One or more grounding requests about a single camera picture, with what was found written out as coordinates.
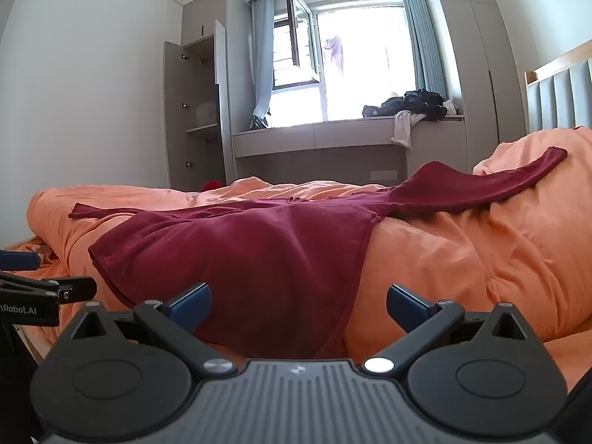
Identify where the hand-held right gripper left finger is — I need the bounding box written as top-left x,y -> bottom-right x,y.
68,282 -> 236,379

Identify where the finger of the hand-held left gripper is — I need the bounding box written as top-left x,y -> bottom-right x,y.
0,271 -> 98,305
0,250 -> 42,272

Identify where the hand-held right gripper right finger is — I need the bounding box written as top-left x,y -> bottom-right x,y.
363,283 -> 530,375

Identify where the maroon long-sleeved shirt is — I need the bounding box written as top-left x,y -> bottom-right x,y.
68,147 -> 569,360

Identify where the pile of dark clothes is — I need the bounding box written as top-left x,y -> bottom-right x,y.
362,89 -> 458,122

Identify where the orange duvet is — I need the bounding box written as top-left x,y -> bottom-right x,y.
0,126 -> 592,394

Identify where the white cloth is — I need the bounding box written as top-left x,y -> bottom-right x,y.
391,110 -> 428,149

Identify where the grey window seat cabinet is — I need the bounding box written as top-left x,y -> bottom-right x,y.
232,115 -> 468,186

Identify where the open grey wardrobe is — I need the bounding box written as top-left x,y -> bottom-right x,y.
163,18 -> 232,190

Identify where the window with open sash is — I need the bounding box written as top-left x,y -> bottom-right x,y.
270,0 -> 419,128

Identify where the sheer blue curtain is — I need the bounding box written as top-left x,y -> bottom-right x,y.
251,0 -> 277,123

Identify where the purple hanging garment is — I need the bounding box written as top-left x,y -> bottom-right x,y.
324,36 -> 347,79

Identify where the thick blue curtain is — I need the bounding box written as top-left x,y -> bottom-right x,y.
398,0 -> 448,102

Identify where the tall grey built-in wardrobe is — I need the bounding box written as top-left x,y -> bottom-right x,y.
428,0 -> 528,162

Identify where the grey padded headboard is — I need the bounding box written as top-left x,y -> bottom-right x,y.
524,41 -> 592,146

